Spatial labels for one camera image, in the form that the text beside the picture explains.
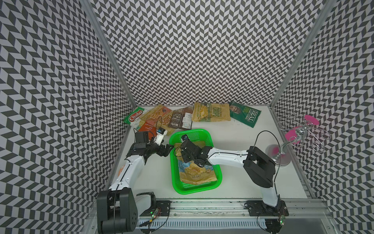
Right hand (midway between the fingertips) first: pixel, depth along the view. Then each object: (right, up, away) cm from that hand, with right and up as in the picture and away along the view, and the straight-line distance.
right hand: (186, 153), depth 88 cm
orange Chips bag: (-21, +23, +20) cm, 37 cm away
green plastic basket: (+12, +9, +5) cm, 15 cm away
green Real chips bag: (+44, +25, +24) cm, 56 cm away
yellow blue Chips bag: (+3, -9, -8) cm, 13 cm away
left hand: (-11, +6, -3) cm, 13 cm away
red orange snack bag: (-27, +16, +18) cm, 36 cm away
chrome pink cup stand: (+57, +12, -16) cm, 61 cm away
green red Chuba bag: (-41, +22, +20) cm, 51 cm away
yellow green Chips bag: (+12, +26, +23) cm, 37 cm away
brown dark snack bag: (-4, +21, +20) cm, 29 cm away
